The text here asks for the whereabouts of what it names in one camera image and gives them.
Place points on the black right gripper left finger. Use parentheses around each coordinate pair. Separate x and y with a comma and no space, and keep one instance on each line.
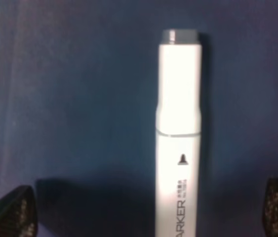
(18,213)

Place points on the white marker pen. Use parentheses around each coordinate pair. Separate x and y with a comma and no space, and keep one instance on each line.
(178,133)

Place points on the dark blue notebook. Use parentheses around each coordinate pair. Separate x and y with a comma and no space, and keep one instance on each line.
(78,93)

